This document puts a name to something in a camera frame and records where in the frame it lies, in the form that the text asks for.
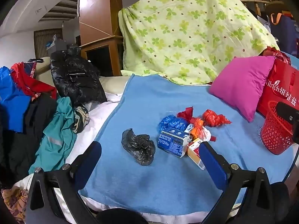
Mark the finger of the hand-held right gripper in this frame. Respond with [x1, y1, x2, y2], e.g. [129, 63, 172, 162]
[276, 101, 299, 145]

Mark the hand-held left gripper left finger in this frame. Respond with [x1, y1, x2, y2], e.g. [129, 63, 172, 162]
[25, 141, 102, 224]

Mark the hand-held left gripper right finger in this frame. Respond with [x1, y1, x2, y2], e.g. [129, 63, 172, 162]
[198, 141, 275, 224]

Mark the orange and white box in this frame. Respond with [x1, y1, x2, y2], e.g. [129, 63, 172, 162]
[187, 138, 206, 170]

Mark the red mesh plastic basket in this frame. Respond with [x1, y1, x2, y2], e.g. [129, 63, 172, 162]
[260, 101, 297, 155]

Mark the orange and white plastic bag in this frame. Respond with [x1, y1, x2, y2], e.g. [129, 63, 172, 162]
[184, 118, 216, 143]

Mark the orange-red plastic bag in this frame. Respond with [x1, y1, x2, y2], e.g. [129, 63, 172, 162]
[203, 109, 232, 127]

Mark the blue medicine box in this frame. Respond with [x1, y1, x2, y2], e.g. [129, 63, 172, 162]
[157, 128, 190, 158]

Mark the black plastic bag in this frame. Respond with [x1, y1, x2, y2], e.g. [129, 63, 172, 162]
[121, 128, 156, 166]

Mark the dark red plastic bag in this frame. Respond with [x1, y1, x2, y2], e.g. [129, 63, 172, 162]
[177, 107, 194, 122]

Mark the blue plastic bag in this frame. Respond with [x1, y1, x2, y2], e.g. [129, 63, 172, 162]
[159, 115, 189, 133]

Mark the red printed shopping bag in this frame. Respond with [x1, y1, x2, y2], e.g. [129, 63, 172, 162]
[256, 57, 299, 122]

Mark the camouflage cloth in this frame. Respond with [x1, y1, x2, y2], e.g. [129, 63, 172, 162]
[72, 106, 90, 133]

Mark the teal garment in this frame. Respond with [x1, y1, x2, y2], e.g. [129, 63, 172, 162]
[28, 97, 77, 174]

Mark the magenta pillow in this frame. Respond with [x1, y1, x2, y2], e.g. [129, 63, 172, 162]
[209, 56, 276, 122]

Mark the red crinkled plastic bag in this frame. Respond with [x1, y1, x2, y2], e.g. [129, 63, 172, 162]
[263, 46, 292, 64]

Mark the black garment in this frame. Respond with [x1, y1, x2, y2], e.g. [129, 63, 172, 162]
[0, 93, 58, 187]

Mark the black puffer jacket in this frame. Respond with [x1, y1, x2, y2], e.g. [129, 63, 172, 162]
[50, 49, 108, 109]

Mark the blue blanket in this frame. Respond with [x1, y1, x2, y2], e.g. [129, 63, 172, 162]
[78, 73, 299, 217]

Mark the floral cloth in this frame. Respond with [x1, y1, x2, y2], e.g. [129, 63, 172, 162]
[1, 187, 28, 224]

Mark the blue garment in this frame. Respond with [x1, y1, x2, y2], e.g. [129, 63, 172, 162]
[0, 66, 32, 133]

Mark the brown woven screen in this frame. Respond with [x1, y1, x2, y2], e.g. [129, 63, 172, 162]
[34, 28, 63, 57]

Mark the green clover print quilt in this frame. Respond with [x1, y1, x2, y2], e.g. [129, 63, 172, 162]
[118, 0, 279, 85]

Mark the dark bag with orange handles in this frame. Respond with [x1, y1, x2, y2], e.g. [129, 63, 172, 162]
[266, 12, 298, 56]

